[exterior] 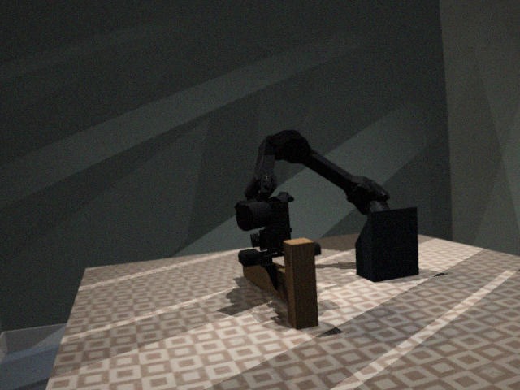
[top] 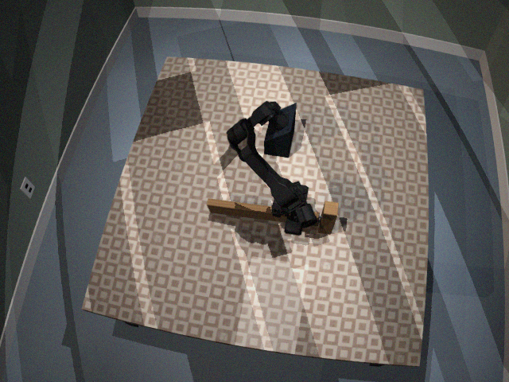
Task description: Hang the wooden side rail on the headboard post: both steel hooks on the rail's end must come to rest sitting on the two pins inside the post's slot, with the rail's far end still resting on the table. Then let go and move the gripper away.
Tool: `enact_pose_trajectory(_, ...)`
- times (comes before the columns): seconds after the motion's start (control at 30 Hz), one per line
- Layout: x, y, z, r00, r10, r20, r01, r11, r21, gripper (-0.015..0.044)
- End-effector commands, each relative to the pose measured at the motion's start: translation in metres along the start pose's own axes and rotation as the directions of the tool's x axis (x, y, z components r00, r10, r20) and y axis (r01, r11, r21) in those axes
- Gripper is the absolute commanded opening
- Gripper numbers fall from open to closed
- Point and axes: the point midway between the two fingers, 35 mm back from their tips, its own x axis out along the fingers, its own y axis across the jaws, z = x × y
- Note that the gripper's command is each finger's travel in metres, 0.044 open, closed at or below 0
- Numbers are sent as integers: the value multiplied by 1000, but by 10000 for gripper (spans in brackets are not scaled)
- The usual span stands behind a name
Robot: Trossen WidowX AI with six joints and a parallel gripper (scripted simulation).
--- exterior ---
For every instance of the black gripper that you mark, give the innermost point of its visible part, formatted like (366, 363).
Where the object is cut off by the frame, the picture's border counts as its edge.
(275, 235)

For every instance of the brown wooden board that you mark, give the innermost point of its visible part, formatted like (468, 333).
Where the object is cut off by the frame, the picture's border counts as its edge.
(259, 276)

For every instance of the dark brown wooden post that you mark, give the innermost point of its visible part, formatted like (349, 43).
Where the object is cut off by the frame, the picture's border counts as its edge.
(300, 267)

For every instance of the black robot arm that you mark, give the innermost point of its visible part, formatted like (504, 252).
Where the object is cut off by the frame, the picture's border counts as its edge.
(259, 210)

